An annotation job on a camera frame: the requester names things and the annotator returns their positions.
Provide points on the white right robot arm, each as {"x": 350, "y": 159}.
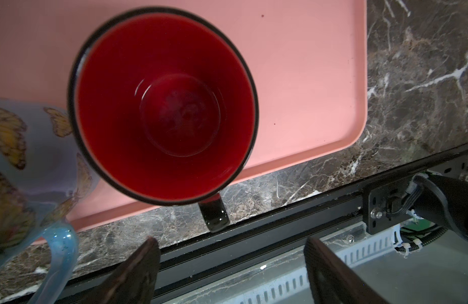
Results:
{"x": 443, "y": 201}

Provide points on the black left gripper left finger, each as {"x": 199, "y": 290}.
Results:
{"x": 133, "y": 281}

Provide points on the yellow inside blue mug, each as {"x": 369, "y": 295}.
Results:
{"x": 43, "y": 176}

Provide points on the pink rectangular tray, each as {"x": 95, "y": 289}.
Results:
{"x": 308, "y": 60}

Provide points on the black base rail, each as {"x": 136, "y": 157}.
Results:
{"x": 258, "y": 258}

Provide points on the red mug black handle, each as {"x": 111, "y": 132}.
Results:
{"x": 164, "y": 108}

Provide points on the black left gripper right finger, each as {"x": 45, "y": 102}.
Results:
{"x": 331, "y": 280}

